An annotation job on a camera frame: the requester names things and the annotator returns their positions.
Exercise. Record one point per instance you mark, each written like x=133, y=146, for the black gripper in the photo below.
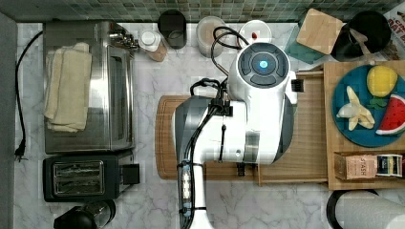
x=297, y=85

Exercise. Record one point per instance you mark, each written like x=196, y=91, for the wooden drawer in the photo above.
x=305, y=161

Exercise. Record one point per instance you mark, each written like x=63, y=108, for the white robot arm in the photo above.
x=249, y=121

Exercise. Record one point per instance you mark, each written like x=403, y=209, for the teal container with wooden lid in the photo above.
x=314, y=37

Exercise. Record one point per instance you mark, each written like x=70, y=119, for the blue plate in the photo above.
x=357, y=80

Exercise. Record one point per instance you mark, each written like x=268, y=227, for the peeled toy banana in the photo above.
x=355, y=112

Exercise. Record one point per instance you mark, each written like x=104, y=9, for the white lidded jar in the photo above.
x=256, y=31

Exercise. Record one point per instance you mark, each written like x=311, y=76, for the yellow toy lemon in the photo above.
x=381, y=80

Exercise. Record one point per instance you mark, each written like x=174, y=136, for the stash tea box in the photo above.
x=355, y=167

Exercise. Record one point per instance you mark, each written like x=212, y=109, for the black utensil holder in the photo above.
x=370, y=23

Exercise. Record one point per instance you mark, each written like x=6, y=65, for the cereal box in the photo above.
x=395, y=49

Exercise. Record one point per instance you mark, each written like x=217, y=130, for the toy watermelon slice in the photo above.
x=393, y=120

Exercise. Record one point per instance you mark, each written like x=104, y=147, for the clear jar with beige contents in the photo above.
x=205, y=38

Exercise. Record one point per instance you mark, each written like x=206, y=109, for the black and white tea box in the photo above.
x=389, y=165

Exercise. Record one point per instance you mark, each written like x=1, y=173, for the black canister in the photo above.
x=172, y=25

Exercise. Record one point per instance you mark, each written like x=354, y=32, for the paper towel roll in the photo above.
x=363, y=209

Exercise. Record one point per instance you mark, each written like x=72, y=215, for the wooden cutting board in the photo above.
x=165, y=151

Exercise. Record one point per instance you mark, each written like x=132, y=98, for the white-capped spice bottle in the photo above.
x=150, y=42

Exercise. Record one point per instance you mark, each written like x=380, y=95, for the stainless steel toaster oven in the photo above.
x=110, y=117

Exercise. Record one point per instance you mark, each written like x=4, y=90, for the beige folded towel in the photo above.
x=67, y=88

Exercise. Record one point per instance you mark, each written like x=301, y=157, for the black coffee grinder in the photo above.
x=92, y=215

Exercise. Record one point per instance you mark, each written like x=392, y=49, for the black two-slot toaster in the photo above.
x=73, y=178

